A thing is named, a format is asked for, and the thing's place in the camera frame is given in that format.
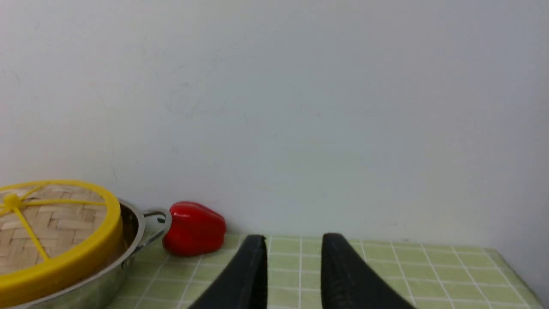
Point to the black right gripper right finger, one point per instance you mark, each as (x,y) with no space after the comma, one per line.
(347,282)

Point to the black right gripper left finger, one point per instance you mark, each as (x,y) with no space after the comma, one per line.
(243,283)

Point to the woven bamboo steamer lid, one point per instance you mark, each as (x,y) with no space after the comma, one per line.
(54,234)

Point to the stainless steel pot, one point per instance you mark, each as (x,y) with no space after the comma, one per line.
(99,290)

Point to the red bell pepper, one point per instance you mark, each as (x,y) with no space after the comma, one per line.
(195,230)

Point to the green checkered tablecloth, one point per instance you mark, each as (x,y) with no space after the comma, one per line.
(429,276)

